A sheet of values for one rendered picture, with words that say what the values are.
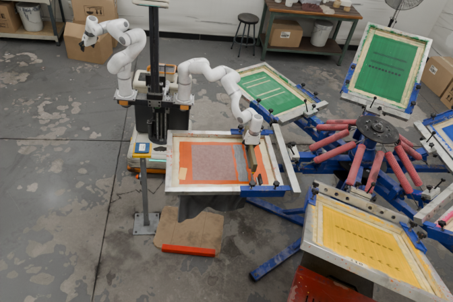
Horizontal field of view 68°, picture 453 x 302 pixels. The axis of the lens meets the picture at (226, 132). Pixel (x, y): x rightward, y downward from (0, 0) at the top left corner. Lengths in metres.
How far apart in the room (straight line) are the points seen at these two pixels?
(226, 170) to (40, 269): 1.68
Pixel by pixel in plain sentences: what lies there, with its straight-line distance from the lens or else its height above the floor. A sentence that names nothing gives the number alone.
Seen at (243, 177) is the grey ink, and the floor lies 0.96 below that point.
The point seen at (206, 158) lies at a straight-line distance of 2.40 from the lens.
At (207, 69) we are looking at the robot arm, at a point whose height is 1.54.
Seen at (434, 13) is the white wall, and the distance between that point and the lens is 7.34.
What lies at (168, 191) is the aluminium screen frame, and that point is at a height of 0.99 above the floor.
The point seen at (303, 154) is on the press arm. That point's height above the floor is 1.04.
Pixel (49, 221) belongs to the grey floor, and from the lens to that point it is 3.38.
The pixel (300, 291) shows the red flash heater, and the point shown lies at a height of 1.11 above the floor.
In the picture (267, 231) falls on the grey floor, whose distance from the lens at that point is 3.27.
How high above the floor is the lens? 2.68
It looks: 41 degrees down
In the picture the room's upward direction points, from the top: 10 degrees clockwise
